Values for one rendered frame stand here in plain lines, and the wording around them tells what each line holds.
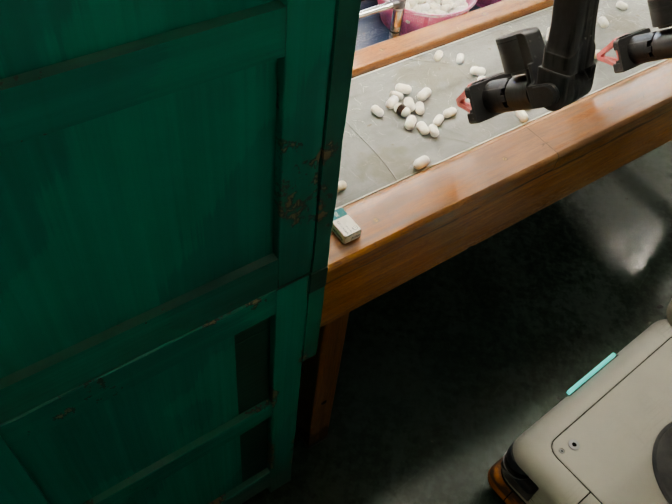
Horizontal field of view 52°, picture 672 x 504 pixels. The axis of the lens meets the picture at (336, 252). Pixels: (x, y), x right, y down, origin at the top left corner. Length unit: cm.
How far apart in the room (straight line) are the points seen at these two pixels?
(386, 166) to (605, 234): 125
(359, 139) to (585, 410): 80
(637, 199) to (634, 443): 115
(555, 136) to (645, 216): 115
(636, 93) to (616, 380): 66
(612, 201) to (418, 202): 141
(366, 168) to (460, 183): 18
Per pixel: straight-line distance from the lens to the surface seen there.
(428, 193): 127
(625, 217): 254
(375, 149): 137
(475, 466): 185
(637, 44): 156
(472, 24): 173
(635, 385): 177
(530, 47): 116
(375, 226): 119
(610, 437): 168
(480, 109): 124
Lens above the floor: 165
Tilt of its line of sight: 51 degrees down
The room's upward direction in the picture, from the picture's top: 8 degrees clockwise
